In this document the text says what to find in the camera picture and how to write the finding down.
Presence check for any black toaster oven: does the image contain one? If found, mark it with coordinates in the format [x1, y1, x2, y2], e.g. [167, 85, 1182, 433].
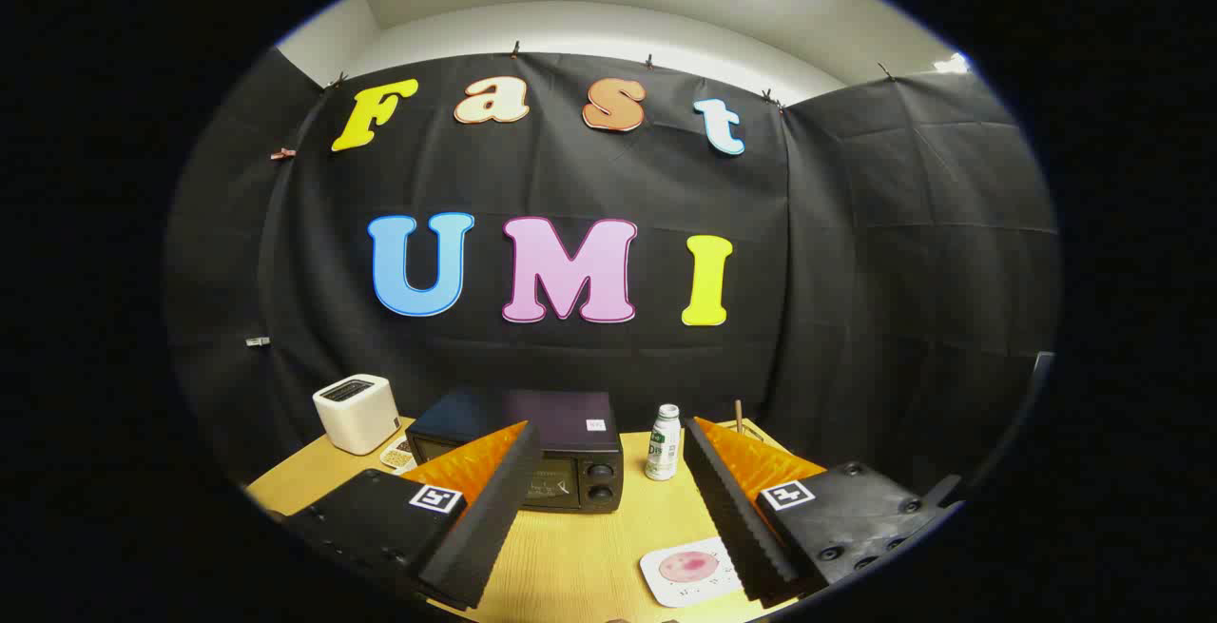
[406, 387, 626, 515]

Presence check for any white square plate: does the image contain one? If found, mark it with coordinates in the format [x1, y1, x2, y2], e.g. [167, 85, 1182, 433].
[639, 535, 747, 609]

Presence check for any white pop-up toaster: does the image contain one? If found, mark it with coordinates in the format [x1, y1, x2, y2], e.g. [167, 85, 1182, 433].
[313, 374, 400, 457]

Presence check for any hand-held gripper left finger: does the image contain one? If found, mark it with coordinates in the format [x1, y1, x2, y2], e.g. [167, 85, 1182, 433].
[285, 420, 543, 611]

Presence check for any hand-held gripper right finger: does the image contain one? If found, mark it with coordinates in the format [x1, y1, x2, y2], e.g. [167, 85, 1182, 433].
[683, 417, 963, 605]

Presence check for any white bottle with green label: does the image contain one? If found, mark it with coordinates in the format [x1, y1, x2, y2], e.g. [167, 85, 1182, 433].
[645, 403, 682, 482]

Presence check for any pink round ham slice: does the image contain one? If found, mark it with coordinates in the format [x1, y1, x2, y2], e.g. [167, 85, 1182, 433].
[659, 551, 719, 585]

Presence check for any small patterned dish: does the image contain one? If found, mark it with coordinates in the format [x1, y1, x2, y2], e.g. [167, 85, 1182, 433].
[379, 435, 419, 474]

